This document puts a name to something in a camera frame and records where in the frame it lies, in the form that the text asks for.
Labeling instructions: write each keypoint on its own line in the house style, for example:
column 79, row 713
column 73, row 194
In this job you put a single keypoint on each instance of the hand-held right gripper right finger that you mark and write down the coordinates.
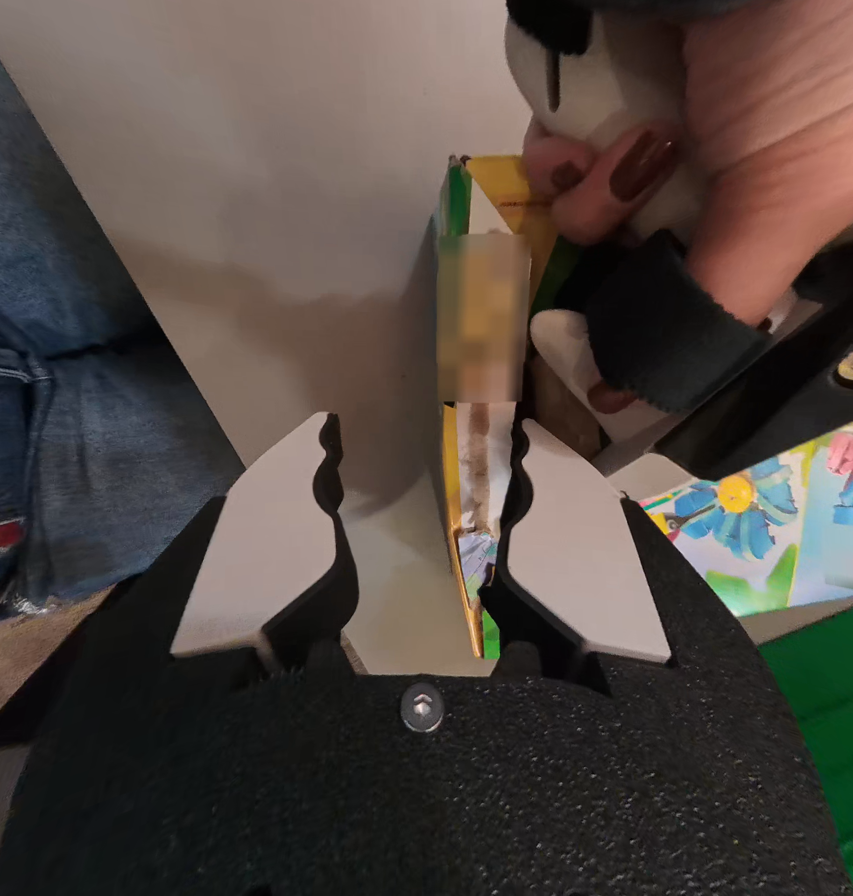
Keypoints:
column 580, row 560

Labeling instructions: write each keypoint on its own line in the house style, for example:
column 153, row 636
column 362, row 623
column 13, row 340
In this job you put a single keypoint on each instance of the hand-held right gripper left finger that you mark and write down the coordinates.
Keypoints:
column 265, row 546

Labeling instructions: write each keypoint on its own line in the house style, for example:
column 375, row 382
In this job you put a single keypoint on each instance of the colourful lego set box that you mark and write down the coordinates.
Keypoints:
column 748, row 532

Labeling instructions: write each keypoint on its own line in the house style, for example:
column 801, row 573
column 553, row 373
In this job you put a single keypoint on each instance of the person's left hand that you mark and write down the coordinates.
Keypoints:
column 783, row 140

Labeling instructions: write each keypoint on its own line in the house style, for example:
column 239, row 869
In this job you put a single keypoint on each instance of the person's leg in blue jeans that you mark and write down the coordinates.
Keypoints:
column 69, row 385

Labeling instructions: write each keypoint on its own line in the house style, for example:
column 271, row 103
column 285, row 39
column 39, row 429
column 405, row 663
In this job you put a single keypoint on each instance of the green plastic crate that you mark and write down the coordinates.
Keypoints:
column 832, row 714

